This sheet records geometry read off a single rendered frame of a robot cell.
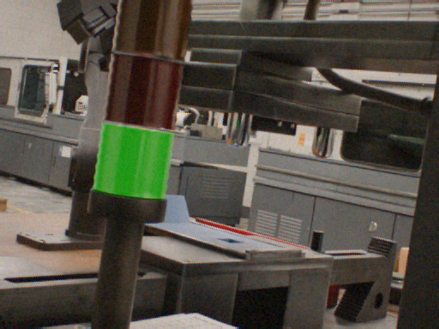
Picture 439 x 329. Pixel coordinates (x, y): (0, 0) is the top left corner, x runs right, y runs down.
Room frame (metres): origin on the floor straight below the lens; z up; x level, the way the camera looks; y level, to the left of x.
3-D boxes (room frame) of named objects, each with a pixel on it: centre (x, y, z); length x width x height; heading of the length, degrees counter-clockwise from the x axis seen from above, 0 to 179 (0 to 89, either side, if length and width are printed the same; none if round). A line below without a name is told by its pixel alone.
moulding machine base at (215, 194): (9.83, 1.94, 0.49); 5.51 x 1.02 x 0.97; 44
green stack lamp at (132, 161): (0.38, 0.04, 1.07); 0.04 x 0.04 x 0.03
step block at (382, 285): (0.85, -0.18, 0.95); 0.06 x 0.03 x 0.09; 137
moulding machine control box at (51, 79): (9.35, 2.20, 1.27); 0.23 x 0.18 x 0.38; 134
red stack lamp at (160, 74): (0.38, 0.04, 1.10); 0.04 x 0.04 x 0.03
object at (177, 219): (0.71, 0.00, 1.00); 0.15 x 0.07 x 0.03; 48
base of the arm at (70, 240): (1.06, 0.17, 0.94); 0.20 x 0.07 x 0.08; 137
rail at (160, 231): (0.66, 0.01, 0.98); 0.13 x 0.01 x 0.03; 47
